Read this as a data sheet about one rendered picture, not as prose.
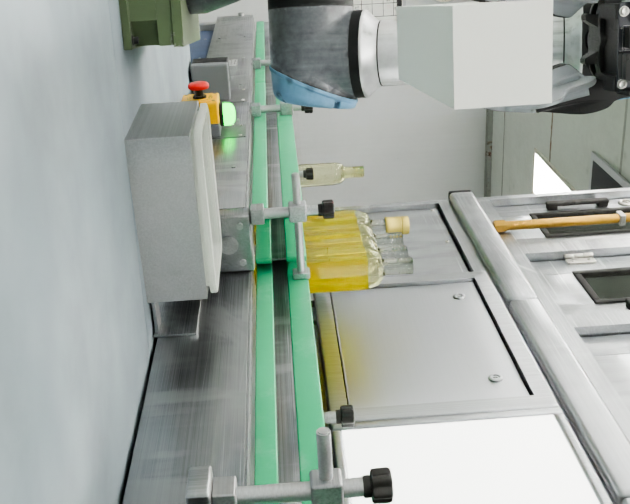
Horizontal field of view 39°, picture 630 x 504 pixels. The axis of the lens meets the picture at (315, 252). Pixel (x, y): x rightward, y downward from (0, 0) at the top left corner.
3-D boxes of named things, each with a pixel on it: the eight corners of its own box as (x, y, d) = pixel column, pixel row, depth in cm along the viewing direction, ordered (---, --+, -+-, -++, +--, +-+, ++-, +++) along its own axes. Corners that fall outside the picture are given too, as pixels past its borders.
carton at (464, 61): (452, 5, 53) (553, -1, 53) (396, 6, 76) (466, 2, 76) (454, 109, 54) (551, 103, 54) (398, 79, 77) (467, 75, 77)
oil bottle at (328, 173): (260, 190, 222) (365, 183, 223) (259, 167, 222) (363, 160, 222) (261, 188, 228) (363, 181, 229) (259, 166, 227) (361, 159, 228)
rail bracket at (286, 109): (249, 118, 186) (313, 114, 187) (246, 84, 183) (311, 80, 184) (249, 113, 190) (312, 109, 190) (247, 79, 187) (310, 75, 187)
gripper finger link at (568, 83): (476, 102, 61) (606, 55, 60) (459, 94, 66) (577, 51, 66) (489, 145, 61) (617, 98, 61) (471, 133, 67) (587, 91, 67)
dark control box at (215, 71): (191, 103, 193) (230, 100, 193) (187, 66, 190) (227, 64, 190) (194, 93, 201) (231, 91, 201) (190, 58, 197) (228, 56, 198)
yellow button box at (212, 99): (181, 139, 168) (220, 137, 168) (177, 101, 165) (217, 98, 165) (184, 129, 174) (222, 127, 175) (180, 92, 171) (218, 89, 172)
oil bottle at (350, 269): (256, 298, 146) (386, 289, 147) (254, 268, 144) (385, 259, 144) (256, 283, 151) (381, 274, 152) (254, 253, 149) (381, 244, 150)
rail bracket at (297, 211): (256, 283, 136) (337, 278, 136) (247, 179, 129) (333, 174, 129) (256, 275, 138) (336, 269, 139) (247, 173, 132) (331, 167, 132)
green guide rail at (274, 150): (252, 221, 136) (304, 217, 137) (251, 215, 136) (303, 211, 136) (256, 24, 296) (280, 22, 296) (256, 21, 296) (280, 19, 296)
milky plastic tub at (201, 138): (150, 305, 115) (218, 300, 116) (127, 138, 106) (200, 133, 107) (164, 250, 131) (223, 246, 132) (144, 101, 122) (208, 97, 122)
